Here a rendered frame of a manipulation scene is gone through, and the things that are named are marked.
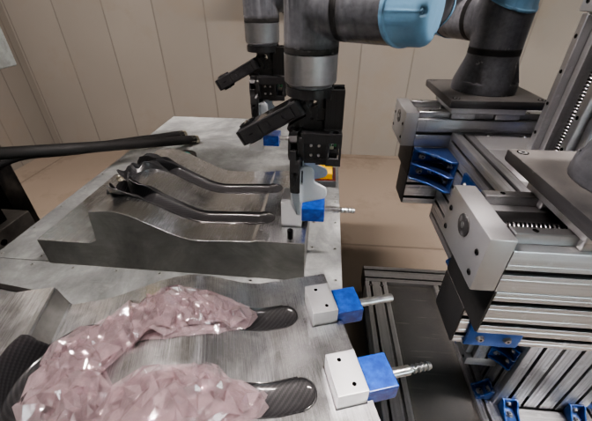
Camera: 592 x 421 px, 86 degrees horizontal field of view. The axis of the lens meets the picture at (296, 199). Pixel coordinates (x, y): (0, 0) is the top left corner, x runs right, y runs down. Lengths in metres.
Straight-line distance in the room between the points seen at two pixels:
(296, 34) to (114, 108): 3.04
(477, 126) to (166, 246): 0.78
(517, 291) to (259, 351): 0.35
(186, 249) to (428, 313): 1.03
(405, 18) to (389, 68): 2.43
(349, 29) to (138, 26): 2.76
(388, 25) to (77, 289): 0.64
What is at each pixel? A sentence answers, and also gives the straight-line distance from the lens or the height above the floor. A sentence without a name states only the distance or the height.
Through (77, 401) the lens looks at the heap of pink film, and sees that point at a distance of 0.44.
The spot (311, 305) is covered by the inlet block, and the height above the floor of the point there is 0.88.
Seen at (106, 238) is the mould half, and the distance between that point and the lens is 0.67.
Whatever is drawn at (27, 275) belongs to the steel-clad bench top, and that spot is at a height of 0.80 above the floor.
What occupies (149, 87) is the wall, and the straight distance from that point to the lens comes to 3.19.
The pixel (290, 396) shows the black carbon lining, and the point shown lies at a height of 0.85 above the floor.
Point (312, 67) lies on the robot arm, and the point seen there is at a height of 1.16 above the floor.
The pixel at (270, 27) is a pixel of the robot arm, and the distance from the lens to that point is 0.75.
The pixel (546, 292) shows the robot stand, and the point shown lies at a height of 0.91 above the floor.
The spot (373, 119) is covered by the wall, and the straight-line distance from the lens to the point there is 2.91.
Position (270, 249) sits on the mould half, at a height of 0.87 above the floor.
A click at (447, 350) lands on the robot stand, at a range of 1.33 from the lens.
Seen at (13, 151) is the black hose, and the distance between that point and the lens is 1.02.
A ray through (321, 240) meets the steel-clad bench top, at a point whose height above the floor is 0.80.
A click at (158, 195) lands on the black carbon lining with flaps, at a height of 0.92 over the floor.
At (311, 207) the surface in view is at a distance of 0.56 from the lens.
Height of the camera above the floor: 1.24
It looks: 33 degrees down
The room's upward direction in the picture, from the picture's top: straight up
